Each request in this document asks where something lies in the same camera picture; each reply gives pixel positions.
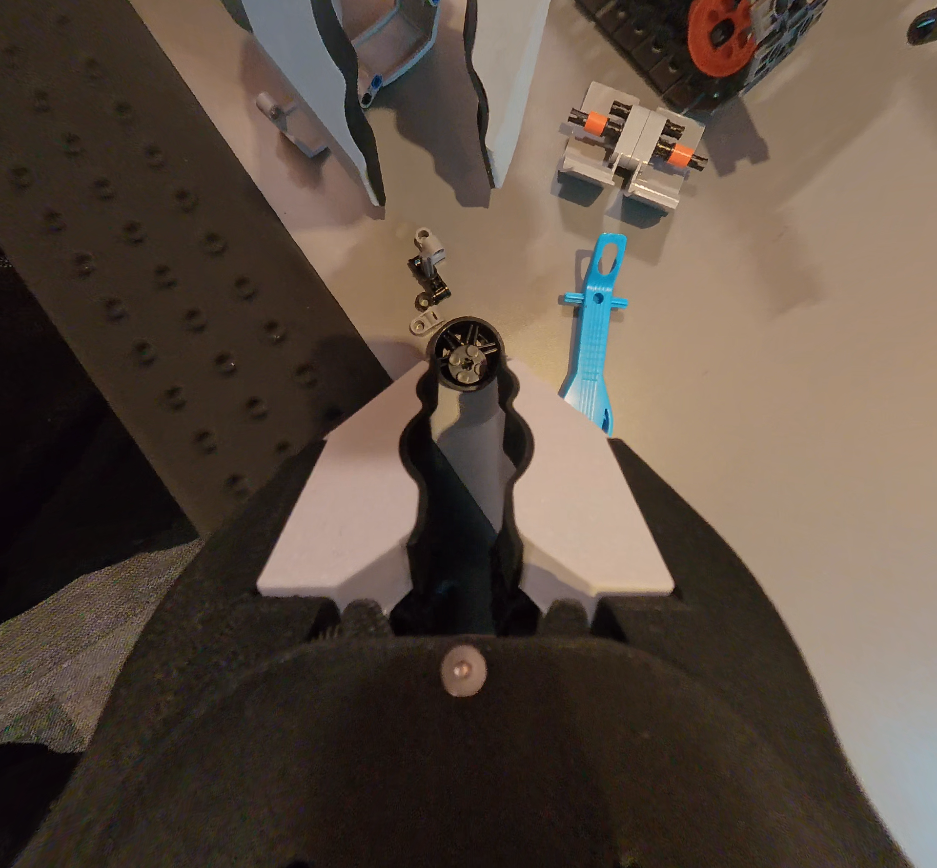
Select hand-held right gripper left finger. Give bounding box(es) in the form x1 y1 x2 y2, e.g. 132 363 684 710
258 360 442 604

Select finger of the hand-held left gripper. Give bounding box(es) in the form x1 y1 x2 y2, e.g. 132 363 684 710
448 0 555 190
230 0 387 208

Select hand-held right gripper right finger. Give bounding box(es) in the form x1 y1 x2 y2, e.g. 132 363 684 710
501 369 676 607

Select grey curved panel blue stud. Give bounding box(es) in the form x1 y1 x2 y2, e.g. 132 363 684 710
350 0 449 109

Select black toy wheel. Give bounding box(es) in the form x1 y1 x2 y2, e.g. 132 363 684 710
425 315 506 392

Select small grey black connector assembly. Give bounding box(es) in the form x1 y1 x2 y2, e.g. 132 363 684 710
407 226 452 336

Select grey curved toy panel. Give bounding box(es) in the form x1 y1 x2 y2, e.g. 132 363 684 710
255 92 330 160

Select grey panel assembly orange bushes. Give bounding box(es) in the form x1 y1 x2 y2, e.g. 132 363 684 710
556 81 710 215

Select blue brick separator tool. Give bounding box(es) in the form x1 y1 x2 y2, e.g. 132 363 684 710
558 232 631 438

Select grey orange tracked toy robot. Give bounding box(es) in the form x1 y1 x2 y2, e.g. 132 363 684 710
552 0 937 111

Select black perforated panel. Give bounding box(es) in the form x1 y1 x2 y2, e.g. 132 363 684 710
0 0 392 539

